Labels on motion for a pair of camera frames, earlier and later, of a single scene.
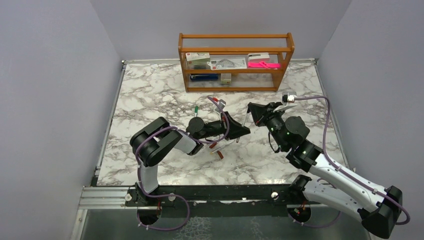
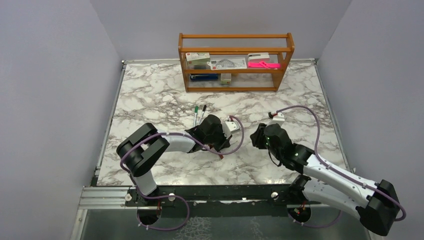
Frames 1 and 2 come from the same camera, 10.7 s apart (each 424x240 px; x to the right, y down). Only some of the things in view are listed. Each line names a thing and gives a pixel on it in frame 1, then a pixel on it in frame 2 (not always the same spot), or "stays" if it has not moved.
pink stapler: (263, 64) stays
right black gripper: (258, 110) to (257, 136)
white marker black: (243, 124) to (201, 115)
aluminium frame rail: (100, 198) stays
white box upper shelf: (258, 57) stays
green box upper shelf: (197, 59) stays
